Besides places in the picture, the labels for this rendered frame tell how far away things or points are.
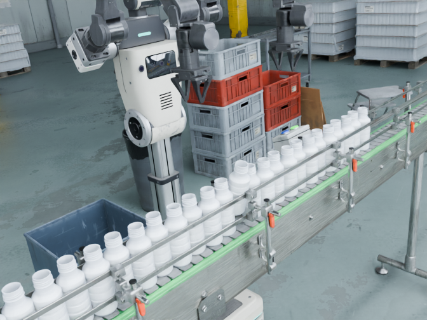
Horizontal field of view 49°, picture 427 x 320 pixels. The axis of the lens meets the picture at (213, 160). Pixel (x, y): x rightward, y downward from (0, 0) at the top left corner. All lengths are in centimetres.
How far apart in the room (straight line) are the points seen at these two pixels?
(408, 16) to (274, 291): 577
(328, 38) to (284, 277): 622
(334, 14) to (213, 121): 494
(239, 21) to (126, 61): 975
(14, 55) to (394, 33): 741
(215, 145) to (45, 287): 305
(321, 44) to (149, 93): 701
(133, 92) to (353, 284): 168
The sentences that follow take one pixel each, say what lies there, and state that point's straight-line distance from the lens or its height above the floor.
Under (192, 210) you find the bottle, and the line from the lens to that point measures 121.
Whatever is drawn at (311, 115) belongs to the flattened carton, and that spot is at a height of 20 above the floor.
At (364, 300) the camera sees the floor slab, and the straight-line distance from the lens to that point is 270.
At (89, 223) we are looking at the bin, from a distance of 178.
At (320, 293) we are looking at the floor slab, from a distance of 272.
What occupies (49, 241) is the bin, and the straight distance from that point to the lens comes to 173.
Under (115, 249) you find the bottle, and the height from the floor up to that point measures 114.
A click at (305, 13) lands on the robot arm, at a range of 158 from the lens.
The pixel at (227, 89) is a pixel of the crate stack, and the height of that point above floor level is 80.
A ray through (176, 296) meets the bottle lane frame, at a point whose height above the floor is 95.
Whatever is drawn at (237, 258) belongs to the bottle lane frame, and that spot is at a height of 94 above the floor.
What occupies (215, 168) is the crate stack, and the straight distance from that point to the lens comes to 403.
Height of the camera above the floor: 170
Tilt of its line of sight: 22 degrees down
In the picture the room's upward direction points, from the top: 6 degrees counter-clockwise
